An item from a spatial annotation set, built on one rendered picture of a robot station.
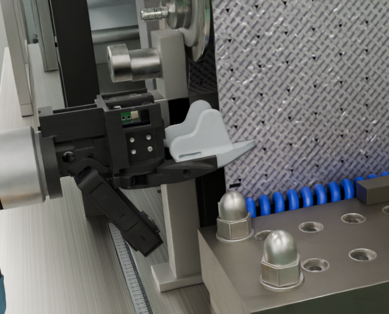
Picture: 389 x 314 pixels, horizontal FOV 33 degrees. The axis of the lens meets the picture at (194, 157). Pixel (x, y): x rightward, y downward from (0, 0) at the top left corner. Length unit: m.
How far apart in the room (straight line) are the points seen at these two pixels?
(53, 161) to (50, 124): 0.03
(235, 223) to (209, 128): 0.10
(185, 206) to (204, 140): 0.15
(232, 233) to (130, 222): 0.11
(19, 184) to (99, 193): 0.08
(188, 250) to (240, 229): 0.19
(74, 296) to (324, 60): 0.41
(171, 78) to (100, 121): 0.13
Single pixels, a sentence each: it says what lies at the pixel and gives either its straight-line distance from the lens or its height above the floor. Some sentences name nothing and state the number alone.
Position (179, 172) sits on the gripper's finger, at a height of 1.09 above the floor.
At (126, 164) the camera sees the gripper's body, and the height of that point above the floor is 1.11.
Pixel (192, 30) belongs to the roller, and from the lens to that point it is 0.66.
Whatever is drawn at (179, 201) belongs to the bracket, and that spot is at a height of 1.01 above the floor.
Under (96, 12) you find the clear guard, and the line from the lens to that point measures 1.66.
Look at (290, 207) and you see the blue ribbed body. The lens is 0.68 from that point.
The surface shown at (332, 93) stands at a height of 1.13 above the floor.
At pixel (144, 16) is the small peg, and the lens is 0.68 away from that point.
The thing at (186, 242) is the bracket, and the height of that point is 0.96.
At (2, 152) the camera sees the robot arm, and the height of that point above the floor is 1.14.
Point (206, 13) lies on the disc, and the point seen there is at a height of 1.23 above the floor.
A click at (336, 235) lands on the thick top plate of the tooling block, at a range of 0.62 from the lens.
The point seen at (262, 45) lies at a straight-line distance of 0.65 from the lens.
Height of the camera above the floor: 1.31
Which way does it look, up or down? 20 degrees down
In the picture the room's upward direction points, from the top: 5 degrees counter-clockwise
